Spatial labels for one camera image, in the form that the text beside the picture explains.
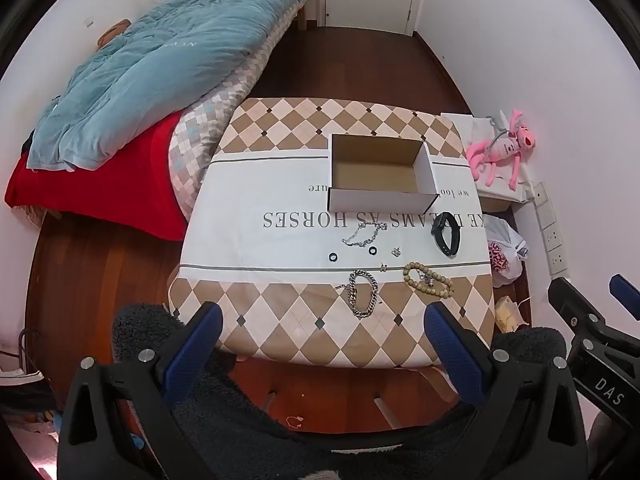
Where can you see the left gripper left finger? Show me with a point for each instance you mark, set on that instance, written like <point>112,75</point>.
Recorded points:
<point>117,422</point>

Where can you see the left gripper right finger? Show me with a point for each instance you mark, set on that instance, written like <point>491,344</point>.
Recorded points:
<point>527,422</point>

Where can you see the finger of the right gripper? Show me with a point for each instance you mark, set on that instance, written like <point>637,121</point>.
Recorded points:
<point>626,294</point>
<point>583,320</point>

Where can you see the black fitness band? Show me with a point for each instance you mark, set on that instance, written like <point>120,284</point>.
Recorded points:
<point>447,233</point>

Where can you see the white plastic bag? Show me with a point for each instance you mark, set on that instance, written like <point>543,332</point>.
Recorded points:
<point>507,251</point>

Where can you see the pink panther plush toy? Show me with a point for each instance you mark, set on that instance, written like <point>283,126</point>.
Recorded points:
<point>512,143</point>

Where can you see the checkered printed tablecloth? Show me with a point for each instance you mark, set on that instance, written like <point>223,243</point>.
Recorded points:
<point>298,283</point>

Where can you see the red blanket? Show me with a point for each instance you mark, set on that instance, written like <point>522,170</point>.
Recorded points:
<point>133,188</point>

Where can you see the white cardboard box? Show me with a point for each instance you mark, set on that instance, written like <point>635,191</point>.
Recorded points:
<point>381,175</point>

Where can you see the teal blue duvet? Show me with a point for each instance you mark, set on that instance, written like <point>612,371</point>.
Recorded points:
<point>165,61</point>

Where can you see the brown pillow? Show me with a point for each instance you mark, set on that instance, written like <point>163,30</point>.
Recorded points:
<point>112,32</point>

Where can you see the white wall socket strip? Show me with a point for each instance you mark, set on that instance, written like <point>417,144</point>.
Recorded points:
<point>551,234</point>

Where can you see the wooden bed frame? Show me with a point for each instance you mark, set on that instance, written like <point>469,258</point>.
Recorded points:
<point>306,17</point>

